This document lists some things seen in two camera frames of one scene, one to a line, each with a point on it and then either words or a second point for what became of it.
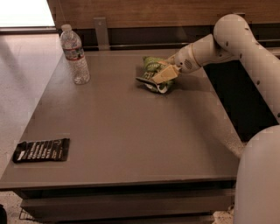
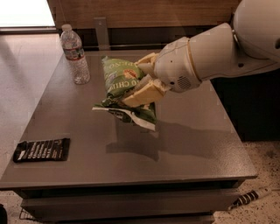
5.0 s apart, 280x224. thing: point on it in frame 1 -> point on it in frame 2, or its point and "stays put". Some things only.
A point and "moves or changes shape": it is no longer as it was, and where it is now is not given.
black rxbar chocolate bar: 52,150 stays put
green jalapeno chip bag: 150,66 moves or changes shape
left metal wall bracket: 102,37 stays put
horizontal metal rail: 135,45 stays put
